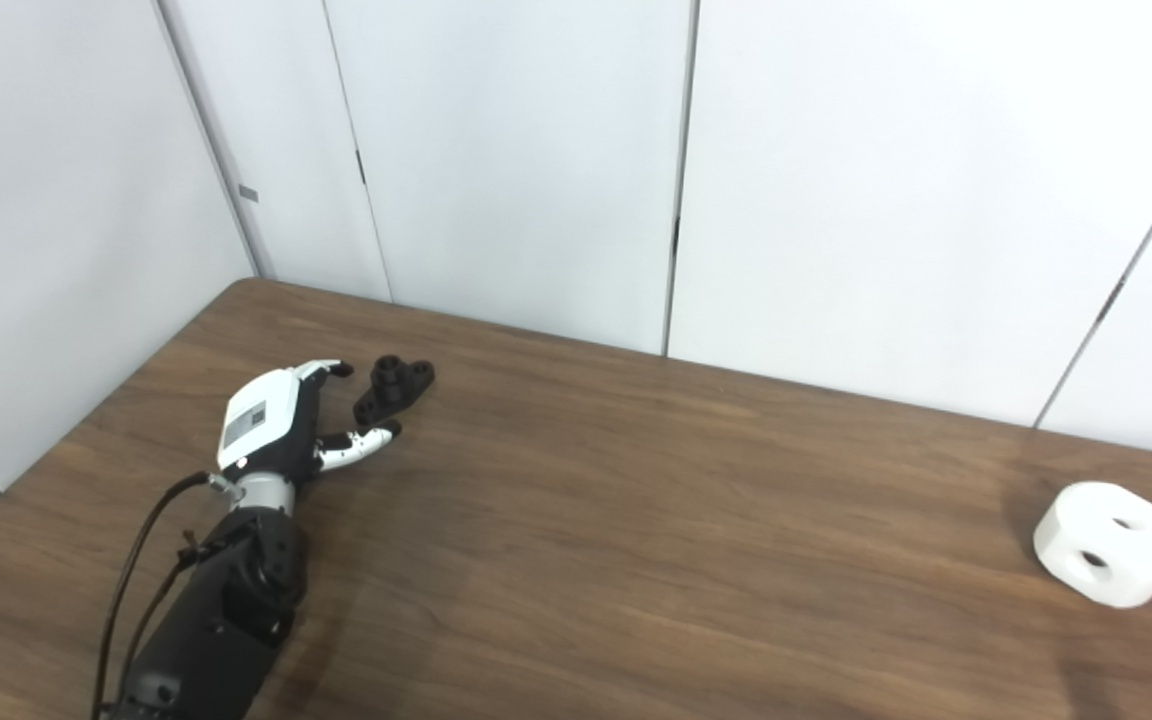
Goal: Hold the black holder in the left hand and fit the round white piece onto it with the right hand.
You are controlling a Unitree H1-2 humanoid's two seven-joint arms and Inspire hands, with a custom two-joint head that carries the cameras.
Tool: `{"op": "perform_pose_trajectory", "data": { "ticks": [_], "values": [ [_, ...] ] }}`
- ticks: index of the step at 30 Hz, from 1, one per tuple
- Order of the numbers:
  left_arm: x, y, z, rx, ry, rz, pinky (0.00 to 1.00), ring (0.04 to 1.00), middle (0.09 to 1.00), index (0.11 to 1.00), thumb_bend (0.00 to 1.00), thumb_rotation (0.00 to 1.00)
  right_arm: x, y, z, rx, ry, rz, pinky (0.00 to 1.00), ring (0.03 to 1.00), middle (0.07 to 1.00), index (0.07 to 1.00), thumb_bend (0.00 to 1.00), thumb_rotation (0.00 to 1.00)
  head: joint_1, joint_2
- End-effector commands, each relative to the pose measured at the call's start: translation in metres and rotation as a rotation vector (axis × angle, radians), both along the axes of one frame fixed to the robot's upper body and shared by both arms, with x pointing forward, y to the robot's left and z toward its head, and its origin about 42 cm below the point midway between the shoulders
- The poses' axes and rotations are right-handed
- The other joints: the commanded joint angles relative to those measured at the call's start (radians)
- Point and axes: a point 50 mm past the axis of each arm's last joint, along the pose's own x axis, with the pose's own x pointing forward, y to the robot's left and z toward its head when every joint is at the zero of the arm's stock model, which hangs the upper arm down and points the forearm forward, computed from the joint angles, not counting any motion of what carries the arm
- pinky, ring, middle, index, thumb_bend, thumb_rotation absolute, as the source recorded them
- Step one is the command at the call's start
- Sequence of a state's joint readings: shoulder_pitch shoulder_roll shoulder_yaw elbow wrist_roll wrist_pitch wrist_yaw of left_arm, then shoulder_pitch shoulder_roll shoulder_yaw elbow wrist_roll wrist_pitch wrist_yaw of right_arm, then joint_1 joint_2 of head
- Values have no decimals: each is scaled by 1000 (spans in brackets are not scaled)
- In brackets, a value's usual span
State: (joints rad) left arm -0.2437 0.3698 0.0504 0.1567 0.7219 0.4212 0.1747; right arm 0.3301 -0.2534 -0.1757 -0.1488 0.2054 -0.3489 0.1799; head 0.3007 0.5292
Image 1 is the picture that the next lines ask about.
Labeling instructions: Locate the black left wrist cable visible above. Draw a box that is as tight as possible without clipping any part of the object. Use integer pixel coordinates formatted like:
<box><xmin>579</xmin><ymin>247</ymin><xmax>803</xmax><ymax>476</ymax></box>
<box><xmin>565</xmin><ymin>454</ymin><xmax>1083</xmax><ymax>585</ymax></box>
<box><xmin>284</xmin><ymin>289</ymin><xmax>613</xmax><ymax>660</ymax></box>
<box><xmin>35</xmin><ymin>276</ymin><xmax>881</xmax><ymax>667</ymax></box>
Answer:
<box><xmin>90</xmin><ymin>470</ymin><xmax>243</xmax><ymax>720</ymax></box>

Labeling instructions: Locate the black and white left hand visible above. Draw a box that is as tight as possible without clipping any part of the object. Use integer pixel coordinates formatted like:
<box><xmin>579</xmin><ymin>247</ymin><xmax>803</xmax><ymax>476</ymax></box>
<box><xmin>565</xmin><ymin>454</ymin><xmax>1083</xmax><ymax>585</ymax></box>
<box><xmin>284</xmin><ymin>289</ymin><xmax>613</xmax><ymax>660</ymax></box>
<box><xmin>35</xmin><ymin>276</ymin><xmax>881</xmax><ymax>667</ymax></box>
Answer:
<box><xmin>215</xmin><ymin>359</ymin><xmax>403</xmax><ymax>497</ymax></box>

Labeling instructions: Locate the round white plastic piece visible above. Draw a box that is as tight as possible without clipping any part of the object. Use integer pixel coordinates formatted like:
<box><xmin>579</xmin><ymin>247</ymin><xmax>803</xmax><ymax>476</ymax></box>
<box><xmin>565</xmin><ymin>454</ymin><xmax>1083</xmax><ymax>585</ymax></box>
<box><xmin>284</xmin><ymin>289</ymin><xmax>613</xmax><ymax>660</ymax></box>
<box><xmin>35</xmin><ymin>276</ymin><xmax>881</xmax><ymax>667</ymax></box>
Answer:
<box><xmin>1033</xmin><ymin>481</ymin><xmax>1152</xmax><ymax>609</ymax></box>

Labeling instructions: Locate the black plastic holder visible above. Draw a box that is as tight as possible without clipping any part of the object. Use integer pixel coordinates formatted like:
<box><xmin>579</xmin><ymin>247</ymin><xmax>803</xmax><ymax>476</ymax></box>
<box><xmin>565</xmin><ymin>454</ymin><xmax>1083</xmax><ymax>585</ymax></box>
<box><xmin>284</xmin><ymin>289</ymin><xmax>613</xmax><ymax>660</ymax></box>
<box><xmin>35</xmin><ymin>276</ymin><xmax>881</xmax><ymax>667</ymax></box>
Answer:
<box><xmin>352</xmin><ymin>355</ymin><xmax>436</xmax><ymax>428</ymax></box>

